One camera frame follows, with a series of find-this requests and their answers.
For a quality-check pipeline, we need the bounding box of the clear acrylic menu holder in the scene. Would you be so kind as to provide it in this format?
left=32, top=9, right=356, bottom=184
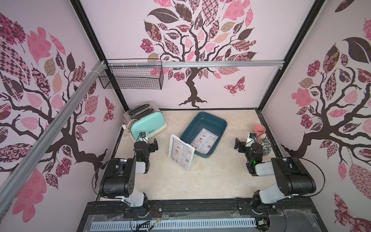
left=168, top=134, right=196, bottom=172

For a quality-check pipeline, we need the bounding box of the new dim sum menu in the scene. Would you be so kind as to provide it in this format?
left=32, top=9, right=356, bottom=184
left=190, top=128, right=219, bottom=155

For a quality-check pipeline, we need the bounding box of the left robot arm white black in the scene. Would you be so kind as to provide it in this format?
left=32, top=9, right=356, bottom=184
left=92, top=138, right=158, bottom=211

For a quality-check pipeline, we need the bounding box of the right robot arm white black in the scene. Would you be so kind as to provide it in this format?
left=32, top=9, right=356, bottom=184
left=234, top=138, right=318, bottom=215

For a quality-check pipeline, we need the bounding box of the speckled round dish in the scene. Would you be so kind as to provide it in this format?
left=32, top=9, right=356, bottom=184
left=259, top=138, right=272, bottom=156

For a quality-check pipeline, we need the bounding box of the pink plastic cup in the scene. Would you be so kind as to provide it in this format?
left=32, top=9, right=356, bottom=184
left=254, top=124, right=266, bottom=142

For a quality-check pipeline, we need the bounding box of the mint green toaster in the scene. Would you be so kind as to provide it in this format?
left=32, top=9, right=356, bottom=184
left=122, top=102, right=168, bottom=139

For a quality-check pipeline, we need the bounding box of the teal plastic bin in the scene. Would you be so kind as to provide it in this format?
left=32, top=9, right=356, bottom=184
left=180, top=112, right=228, bottom=159

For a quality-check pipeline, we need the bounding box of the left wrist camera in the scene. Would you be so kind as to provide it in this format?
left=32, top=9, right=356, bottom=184
left=137, top=131, right=149, bottom=144

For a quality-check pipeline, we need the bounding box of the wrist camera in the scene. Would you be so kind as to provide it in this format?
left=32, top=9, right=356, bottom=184
left=137, top=131, right=149, bottom=144
left=245, top=132, right=257, bottom=147

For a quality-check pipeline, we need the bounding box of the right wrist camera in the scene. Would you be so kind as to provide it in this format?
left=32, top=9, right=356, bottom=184
left=245, top=132, right=257, bottom=147

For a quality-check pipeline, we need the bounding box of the black wire basket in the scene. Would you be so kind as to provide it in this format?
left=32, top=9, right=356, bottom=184
left=99, top=58, right=164, bottom=90

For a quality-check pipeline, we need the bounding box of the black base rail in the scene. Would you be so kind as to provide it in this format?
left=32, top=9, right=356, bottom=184
left=77, top=197, right=326, bottom=232

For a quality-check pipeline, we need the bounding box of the aluminium rail back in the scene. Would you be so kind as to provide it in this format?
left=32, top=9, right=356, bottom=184
left=107, top=60, right=285, bottom=68

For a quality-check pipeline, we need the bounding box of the aluminium rail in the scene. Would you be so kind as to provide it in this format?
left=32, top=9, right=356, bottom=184
left=107, top=60, right=285, bottom=68
left=1, top=61, right=106, bottom=215

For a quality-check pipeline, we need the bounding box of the white slotted cable duct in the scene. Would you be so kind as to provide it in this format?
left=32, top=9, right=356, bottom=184
left=88, top=218, right=257, bottom=232

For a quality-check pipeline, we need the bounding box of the aluminium rail left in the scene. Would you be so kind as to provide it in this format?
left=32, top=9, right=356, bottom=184
left=1, top=61, right=106, bottom=215

